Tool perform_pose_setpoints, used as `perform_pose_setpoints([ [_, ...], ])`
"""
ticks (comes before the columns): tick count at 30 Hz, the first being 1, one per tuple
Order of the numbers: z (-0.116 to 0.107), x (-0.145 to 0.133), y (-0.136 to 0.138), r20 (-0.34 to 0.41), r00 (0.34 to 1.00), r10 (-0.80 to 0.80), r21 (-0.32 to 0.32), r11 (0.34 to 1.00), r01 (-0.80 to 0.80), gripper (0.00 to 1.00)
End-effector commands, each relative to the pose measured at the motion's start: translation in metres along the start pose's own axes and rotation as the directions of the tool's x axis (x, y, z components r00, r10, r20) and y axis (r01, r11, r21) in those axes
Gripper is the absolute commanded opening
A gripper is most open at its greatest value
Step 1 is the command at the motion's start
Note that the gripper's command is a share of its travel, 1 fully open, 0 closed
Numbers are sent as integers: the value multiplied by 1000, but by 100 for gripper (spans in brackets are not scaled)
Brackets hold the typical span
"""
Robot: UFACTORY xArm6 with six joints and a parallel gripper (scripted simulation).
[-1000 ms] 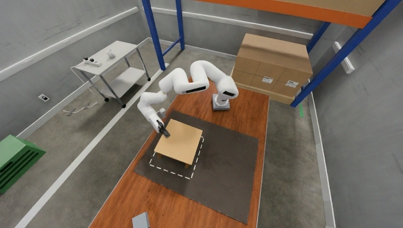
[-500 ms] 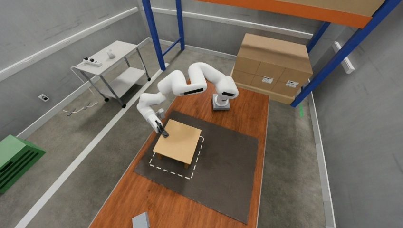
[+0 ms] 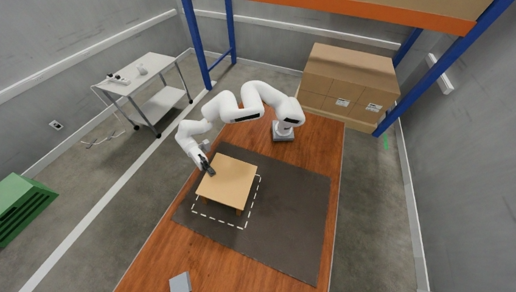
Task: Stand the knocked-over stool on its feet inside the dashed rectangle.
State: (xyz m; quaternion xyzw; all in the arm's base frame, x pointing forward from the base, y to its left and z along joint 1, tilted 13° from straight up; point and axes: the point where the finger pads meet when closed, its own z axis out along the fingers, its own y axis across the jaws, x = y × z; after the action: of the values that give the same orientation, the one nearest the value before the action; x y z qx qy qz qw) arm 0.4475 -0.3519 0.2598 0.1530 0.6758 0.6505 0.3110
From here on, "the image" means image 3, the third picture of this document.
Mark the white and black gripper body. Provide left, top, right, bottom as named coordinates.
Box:
left=187, top=146, right=208, bottom=171

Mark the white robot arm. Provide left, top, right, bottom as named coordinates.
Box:
left=175, top=81, right=305, bottom=154

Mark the dark brown flat mat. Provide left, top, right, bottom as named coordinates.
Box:
left=171, top=141, right=332, bottom=287

